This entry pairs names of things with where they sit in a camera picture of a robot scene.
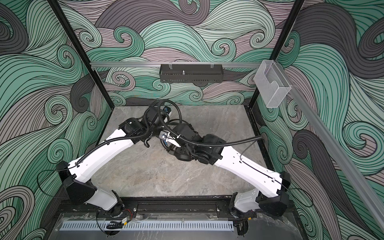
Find black gaming headphones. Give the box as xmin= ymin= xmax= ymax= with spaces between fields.
xmin=154 ymin=102 xmax=192 ymax=152

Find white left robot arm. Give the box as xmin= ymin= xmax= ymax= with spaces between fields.
xmin=57 ymin=107 xmax=160 ymax=217

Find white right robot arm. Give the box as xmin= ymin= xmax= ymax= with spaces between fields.
xmin=159 ymin=124 xmax=291 ymax=218

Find black corrugated right conduit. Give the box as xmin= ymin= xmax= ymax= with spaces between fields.
xmin=156 ymin=100 xmax=262 ymax=148

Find black corrugated conduit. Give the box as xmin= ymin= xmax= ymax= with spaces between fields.
xmin=74 ymin=103 xmax=160 ymax=167
xmin=156 ymin=100 xmax=262 ymax=148

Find black corrugated left conduit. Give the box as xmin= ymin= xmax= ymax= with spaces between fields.
xmin=74 ymin=103 xmax=160 ymax=167

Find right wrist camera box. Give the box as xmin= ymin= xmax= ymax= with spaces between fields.
xmin=159 ymin=131 xmax=181 ymax=148

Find black perforated wall tray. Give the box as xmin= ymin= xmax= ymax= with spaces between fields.
xmin=159 ymin=64 xmax=224 ymax=86

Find white slotted cable duct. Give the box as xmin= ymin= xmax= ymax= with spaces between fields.
xmin=59 ymin=220 xmax=235 ymax=232

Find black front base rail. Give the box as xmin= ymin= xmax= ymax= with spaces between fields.
xmin=58 ymin=194 xmax=258 ymax=219

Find clear plastic wall bin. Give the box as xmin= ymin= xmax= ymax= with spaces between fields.
xmin=254 ymin=60 xmax=292 ymax=109

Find black left rear frame post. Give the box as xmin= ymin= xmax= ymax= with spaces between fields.
xmin=47 ymin=0 xmax=115 ymax=111

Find black frame post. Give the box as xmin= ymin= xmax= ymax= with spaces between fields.
xmin=47 ymin=0 xmax=115 ymax=111
xmin=249 ymin=1 xmax=304 ymax=111

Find black right rear frame post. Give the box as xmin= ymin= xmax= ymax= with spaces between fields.
xmin=249 ymin=1 xmax=304 ymax=111

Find aluminium right rail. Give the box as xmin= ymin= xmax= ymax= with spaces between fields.
xmin=273 ymin=61 xmax=384 ymax=230

